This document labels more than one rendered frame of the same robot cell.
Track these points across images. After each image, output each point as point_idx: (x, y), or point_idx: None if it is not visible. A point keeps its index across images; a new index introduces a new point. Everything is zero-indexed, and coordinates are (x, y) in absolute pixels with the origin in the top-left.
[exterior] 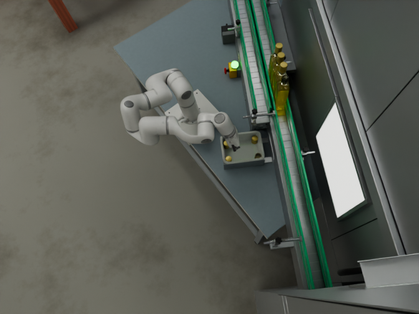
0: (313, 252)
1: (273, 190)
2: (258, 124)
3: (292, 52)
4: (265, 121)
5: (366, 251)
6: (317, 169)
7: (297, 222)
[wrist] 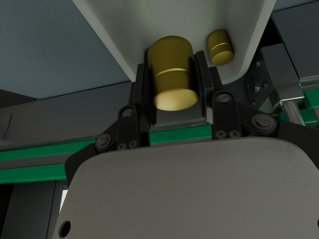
0: None
1: (88, 80)
2: (264, 95)
3: None
4: (264, 109)
5: (24, 233)
6: None
7: (19, 170)
